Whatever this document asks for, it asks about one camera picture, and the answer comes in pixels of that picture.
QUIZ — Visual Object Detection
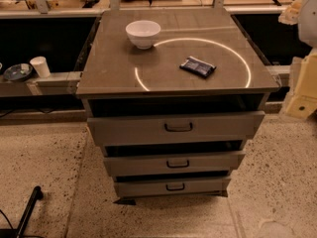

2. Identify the grey middle drawer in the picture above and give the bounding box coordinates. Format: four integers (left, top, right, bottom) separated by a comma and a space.
104, 151, 246, 177

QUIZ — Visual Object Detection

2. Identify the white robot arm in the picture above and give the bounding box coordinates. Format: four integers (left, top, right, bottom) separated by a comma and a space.
280, 0, 317, 119

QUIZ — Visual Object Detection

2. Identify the white paper cup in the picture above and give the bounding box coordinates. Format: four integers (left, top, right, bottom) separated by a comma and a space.
30, 57, 51, 78

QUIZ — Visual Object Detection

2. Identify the grey bottom drawer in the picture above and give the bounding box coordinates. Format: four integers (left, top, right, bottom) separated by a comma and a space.
114, 177, 231, 197

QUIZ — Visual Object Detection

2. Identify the grey top drawer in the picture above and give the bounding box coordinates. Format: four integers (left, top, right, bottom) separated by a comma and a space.
87, 111, 264, 146

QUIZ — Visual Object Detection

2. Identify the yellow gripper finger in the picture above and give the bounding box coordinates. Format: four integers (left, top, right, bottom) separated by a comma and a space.
278, 0, 303, 25
284, 55, 317, 120

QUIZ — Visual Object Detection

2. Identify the grey drawer cabinet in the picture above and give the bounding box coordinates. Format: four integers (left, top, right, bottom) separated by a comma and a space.
75, 7, 281, 206

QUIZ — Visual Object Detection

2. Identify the white ceramic bowl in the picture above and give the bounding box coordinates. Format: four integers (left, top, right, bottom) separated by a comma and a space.
126, 20, 161, 50

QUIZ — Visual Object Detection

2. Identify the grey drawer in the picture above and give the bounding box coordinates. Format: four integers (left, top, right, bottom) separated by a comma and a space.
87, 111, 264, 146
114, 177, 231, 197
104, 151, 246, 177

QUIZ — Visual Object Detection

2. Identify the low grey shelf ledge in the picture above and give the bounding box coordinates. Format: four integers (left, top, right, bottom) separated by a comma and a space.
0, 71, 82, 97

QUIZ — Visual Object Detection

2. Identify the dark blue snack packet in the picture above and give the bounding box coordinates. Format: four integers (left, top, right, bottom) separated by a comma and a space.
179, 57, 216, 78

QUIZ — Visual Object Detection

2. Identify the black stand leg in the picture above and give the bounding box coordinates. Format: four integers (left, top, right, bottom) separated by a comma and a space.
0, 186, 44, 238

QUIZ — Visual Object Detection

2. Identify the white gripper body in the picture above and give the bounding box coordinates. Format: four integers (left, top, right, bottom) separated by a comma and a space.
290, 48, 317, 93

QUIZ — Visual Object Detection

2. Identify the dark round plate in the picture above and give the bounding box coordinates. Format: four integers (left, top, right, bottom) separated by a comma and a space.
3, 63, 33, 82

